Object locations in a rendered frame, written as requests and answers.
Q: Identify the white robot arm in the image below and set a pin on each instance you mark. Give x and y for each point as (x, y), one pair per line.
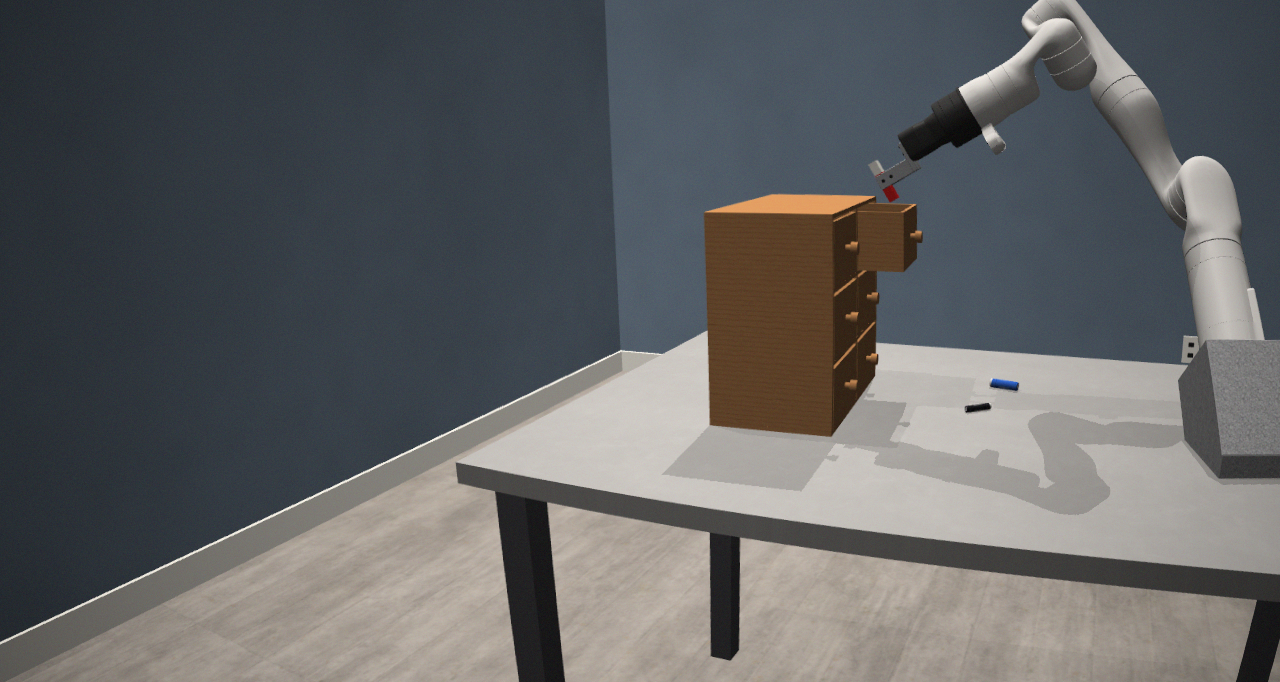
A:
(1224, 304)

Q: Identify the red and white eraser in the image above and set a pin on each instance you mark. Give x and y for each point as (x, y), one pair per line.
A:
(877, 169)

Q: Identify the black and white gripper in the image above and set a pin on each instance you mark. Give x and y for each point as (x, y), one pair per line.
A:
(959, 117)

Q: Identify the small brown wooden chest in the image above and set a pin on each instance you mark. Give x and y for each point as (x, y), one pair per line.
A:
(770, 312)

